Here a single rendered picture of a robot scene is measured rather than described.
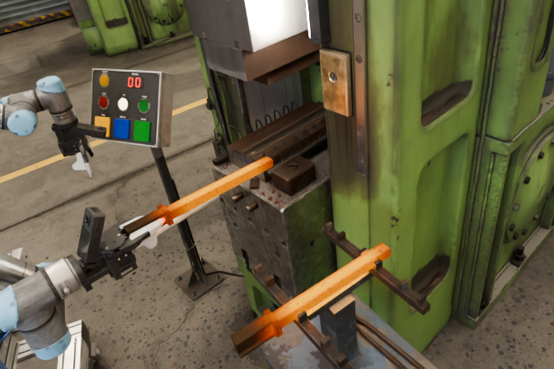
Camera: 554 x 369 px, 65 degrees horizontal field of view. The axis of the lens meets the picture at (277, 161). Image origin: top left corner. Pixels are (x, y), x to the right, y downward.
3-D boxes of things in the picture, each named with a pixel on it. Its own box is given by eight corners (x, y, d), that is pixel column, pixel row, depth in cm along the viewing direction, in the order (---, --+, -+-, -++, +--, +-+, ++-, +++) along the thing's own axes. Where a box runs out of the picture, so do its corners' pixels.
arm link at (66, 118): (73, 102, 151) (72, 111, 145) (78, 114, 154) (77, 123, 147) (50, 108, 150) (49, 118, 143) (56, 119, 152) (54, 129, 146)
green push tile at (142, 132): (149, 142, 162) (149, 122, 161) (133, 140, 165) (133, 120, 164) (152, 142, 164) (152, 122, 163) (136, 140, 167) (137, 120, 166)
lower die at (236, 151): (265, 182, 142) (261, 161, 137) (229, 161, 155) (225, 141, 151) (349, 129, 163) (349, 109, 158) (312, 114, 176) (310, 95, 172)
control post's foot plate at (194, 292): (194, 303, 220) (190, 291, 215) (171, 280, 235) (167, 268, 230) (227, 278, 231) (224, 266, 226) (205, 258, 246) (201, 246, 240)
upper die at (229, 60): (247, 82, 122) (241, 49, 117) (208, 67, 136) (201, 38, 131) (346, 36, 143) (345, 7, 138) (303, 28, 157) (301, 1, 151)
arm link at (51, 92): (32, 79, 143) (59, 72, 145) (46, 109, 149) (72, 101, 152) (33, 87, 137) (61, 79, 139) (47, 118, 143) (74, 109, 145)
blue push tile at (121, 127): (128, 139, 166) (129, 120, 165) (112, 137, 169) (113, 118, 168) (131, 139, 168) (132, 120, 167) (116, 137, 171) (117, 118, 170)
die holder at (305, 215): (297, 306, 154) (281, 210, 129) (233, 254, 179) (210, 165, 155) (393, 224, 182) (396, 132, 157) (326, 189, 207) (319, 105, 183)
